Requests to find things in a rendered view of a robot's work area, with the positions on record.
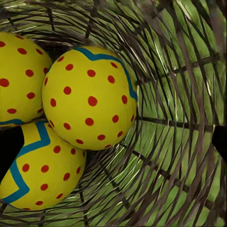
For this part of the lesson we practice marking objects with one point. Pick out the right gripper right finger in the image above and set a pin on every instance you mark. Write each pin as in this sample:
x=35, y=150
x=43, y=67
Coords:
x=219, y=140

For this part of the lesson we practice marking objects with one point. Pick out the wicker basket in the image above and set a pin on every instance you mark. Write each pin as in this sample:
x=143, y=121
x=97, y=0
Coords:
x=63, y=41

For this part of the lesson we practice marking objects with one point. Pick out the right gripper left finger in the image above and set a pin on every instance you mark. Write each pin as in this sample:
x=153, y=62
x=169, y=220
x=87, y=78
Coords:
x=11, y=142

